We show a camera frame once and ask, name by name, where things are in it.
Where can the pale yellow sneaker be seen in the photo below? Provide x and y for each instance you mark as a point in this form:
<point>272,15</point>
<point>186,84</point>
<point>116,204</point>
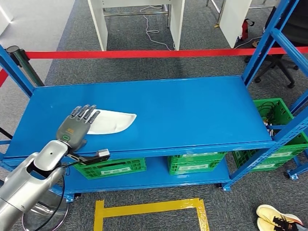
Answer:
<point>270,212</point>
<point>264,224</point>

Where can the green plastic crate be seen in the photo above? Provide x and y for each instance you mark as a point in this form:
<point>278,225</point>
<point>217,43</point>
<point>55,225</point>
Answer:
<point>120,169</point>
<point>192,164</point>

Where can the blue metal shelf rack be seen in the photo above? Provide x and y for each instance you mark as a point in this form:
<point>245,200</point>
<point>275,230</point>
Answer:
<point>168,111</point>

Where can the thin black pole stand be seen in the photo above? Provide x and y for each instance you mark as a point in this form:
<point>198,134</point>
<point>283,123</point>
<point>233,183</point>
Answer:
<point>5,133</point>

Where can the white plastic car part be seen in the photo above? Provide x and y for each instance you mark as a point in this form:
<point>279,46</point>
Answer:
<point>112,122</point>

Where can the red bag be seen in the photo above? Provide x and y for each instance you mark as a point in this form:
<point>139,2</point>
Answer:
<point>244,30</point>

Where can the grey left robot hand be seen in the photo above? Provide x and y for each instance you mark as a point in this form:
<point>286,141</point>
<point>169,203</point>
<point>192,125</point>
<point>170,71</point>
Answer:
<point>72,130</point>

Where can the bright chrome stanchion post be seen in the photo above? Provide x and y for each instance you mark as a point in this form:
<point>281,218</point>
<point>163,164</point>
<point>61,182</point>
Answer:
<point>56,216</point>

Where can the long red barrier belt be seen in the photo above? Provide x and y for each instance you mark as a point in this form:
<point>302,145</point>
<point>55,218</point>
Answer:
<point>144,53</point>

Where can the short red barrier belt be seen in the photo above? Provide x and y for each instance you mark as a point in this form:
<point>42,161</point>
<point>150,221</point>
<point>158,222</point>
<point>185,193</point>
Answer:
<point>3,77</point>

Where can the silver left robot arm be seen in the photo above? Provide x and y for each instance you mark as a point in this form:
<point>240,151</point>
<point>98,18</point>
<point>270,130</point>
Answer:
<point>24,188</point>

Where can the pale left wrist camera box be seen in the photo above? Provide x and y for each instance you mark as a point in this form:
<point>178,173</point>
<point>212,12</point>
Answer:
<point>103,154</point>

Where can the black office chair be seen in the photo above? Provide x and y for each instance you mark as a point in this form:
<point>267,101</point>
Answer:
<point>296,28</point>

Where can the black camera bracket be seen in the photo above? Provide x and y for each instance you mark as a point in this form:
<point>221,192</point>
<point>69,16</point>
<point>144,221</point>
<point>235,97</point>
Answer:
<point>84,158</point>

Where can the white desk with metal bar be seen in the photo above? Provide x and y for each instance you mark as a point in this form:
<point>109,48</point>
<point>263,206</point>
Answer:
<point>100,25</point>

